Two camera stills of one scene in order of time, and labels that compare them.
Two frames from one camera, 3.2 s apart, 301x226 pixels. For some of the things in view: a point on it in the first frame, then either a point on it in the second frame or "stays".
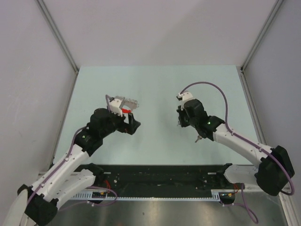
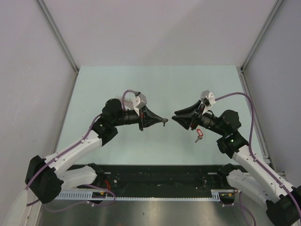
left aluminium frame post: (58, 34) stays
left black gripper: (129, 128) -> (147, 118)
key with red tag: (199, 138) stays
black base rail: (162, 178) stays
